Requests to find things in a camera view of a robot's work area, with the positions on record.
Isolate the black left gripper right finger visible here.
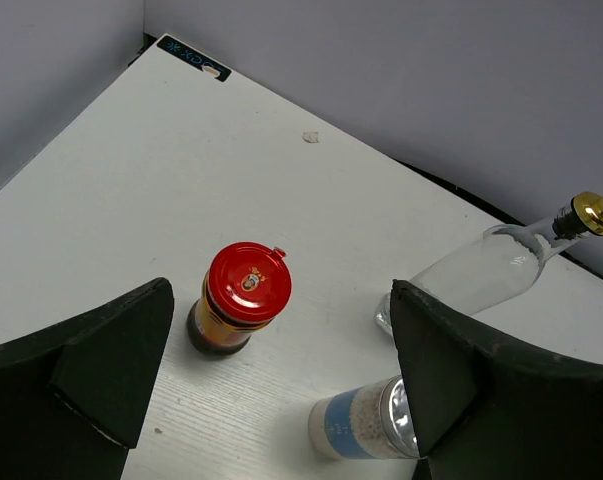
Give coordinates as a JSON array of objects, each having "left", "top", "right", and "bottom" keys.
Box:
[{"left": 391, "top": 280, "right": 603, "bottom": 479}]

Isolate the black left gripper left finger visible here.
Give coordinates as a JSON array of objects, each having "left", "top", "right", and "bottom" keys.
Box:
[{"left": 0, "top": 278, "right": 174, "bottom": 479}]

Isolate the blue label salt shaker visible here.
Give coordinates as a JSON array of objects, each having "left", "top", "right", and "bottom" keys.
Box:
[{"left": 308, "top": 375, "right": 421, "bottom": 460}]

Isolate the clear glass oil bottle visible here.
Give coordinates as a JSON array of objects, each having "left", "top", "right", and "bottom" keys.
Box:
[{"left": 373, "top": 183, "right": 603, "bottom": 337}]

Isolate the red lid sauce jar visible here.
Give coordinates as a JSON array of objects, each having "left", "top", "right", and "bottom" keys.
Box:
[{"left": 186, "top": 242, "right": 292, "bottom": 357}]

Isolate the small tape scrap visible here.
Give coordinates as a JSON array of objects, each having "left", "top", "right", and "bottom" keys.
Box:
[{"left": 302, "top": 131, "right": 319, "bottom": 144}]

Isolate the black logo sticker left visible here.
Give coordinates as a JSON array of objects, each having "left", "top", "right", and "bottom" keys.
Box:
[{"left": 156, "top": 35, "right": 232, "bottom": 82}]

